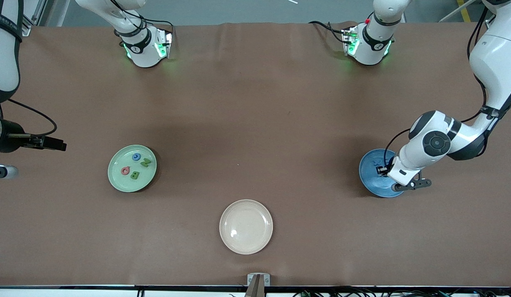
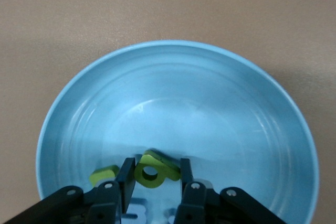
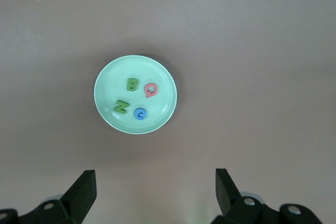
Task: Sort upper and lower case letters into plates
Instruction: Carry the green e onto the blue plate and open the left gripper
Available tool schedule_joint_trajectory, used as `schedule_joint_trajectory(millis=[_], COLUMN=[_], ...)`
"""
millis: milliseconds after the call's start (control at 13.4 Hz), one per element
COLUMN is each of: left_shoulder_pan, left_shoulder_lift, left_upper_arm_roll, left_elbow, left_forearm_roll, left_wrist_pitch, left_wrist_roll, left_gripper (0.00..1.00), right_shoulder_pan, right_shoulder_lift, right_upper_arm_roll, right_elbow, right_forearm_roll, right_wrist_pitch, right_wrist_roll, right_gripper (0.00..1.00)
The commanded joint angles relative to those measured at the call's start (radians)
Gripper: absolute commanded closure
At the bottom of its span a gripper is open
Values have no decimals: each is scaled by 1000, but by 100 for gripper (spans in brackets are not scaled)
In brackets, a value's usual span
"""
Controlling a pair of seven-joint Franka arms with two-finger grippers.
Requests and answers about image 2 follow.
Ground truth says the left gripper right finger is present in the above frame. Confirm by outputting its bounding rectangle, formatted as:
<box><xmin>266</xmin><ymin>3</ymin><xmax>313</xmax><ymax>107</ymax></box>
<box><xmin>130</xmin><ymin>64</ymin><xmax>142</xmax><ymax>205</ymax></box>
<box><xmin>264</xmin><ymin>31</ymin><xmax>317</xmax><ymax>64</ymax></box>
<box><xmin>174</xmin><ymin>158</ymin><xmax>287</xmax><ymax>224</ymax></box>

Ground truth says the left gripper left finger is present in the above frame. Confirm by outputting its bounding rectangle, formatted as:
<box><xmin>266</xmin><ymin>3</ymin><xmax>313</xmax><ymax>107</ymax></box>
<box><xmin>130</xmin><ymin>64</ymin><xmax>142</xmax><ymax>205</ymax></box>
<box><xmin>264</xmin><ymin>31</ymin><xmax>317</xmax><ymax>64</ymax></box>
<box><xmin>0</xmin><ymin>157</ymin><xmax>137</xmax><ymax>224</ymax></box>

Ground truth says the green foam letter n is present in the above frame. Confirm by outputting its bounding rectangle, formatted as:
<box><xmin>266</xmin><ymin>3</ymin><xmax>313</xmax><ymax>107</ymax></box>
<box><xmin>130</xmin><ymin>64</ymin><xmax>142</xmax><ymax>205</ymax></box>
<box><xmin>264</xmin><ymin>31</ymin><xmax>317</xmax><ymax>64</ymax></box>
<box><xmin>89</xmin><ymin>165</ymin><xmax>120</xmax><ymax>187</ymax></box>

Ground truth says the blue foam letter E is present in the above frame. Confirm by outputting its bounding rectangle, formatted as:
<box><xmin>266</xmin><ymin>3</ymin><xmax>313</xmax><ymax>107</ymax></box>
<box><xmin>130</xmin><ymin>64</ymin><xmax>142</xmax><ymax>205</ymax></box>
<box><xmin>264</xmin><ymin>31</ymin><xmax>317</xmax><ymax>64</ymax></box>
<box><xmin>123</xmin><ymin>199</ymin><xmax>148</xmax><ymax>224</ymax></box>

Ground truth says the green foam letter b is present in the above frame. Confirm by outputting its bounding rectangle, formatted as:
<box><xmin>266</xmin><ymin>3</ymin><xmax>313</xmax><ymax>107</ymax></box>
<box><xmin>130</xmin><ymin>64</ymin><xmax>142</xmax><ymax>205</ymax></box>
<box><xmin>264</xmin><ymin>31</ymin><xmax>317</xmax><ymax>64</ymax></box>
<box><xmin>133</xmin><ymin>150</ymin><xmax>182</xmax><ymax>189</ymax></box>

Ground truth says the blue plate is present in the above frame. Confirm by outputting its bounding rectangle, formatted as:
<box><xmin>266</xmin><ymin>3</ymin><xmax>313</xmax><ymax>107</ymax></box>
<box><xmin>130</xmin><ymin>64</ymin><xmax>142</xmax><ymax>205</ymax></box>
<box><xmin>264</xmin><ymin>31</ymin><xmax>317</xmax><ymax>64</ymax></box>
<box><xmin>36</xmin><ymin>40</ymin><xmax>320</xmax><ymax>224</ymax></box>

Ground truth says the brown table mat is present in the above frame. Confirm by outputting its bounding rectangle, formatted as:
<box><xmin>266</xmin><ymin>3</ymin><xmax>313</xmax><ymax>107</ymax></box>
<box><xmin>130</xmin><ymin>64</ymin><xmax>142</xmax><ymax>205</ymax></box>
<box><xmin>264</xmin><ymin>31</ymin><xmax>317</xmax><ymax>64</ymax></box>
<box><xmin>0</xmin><ymin>0</ymin><xmax>336</xmax><ymax>224</ymax></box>

